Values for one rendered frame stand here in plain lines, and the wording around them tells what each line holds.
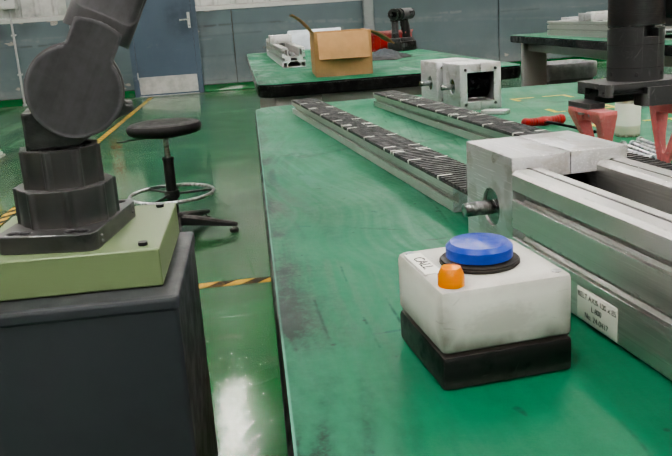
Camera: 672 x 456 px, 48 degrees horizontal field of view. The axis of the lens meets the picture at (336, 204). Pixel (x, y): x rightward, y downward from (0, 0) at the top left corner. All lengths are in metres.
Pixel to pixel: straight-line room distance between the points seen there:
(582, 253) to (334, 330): 0.17
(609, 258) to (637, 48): 0.39
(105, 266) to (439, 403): 0.33
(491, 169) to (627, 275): 0.19
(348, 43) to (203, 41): 8.88
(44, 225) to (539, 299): 0.43
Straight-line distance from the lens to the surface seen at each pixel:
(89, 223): 0.69
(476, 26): 11.98
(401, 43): 4.05
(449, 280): 0.42
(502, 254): 0.45
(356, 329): 0.53
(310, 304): 0.58
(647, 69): 0.86
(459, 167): 0.86
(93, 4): 0.68
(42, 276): 0.67
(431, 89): 1.72
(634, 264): 0.47
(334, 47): 2.66
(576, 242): 0.53
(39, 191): 0.69
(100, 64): 0.66
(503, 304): 0.44
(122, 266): 0.65
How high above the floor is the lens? 0.99
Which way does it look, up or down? 14 degrees down
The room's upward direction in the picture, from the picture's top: 4 degrees counter-clockwise
